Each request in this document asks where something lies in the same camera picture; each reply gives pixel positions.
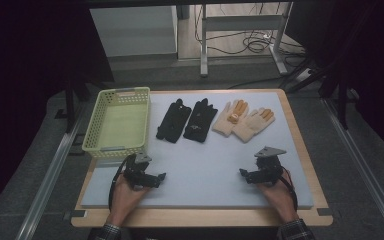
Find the yellow-green plastic basket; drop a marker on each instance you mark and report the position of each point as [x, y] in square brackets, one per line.
[123, 123]

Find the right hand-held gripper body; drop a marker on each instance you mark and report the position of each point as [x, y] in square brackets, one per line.
[268, 166]

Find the person's right hand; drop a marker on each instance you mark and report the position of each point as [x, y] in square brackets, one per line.
[278, 198]

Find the white power strip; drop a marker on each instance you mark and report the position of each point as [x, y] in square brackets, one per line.
[303, 75]

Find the cream glove orange fingers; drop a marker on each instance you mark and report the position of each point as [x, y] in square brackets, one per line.
[250, 128]

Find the black tripod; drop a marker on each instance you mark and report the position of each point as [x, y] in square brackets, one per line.
[341, 100]

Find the light grey table mat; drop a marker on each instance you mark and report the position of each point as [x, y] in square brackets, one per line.
[196, 166]

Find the person's left hand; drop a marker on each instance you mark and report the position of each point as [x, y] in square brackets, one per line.
[125, 200]

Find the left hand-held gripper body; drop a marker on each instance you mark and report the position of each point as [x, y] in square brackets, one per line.
[139, 173]

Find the black stand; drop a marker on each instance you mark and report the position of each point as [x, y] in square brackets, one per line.
[69, 103]

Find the grey metal desk frame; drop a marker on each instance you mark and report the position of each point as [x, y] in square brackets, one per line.
[241, 23]

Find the white cabinet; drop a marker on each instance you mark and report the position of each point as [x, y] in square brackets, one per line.
[133, 31]

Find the black glove with metal trim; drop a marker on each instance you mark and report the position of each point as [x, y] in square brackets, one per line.
[200, 120]

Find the metal floor rail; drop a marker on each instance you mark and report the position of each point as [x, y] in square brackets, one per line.
[363, 166]
[46, 180]

